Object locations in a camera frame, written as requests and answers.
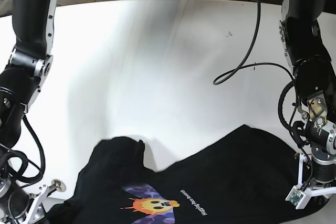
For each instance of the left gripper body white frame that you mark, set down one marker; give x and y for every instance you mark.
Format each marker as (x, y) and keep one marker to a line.
(304, 190)

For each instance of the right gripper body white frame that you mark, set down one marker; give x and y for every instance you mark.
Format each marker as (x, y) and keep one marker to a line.
(35, 211)

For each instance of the black printed T-shirt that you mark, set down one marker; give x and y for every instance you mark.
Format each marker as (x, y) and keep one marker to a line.
(242, 178)

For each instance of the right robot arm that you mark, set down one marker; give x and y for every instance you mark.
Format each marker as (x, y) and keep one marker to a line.
(21, 83)

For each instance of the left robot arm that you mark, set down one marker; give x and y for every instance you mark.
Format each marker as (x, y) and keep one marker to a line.
(314, 84)

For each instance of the left table grommet hole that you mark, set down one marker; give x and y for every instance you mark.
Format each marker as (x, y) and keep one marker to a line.
(58, 185)

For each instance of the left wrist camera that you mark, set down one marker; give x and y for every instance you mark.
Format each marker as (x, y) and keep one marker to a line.
(297, 197)

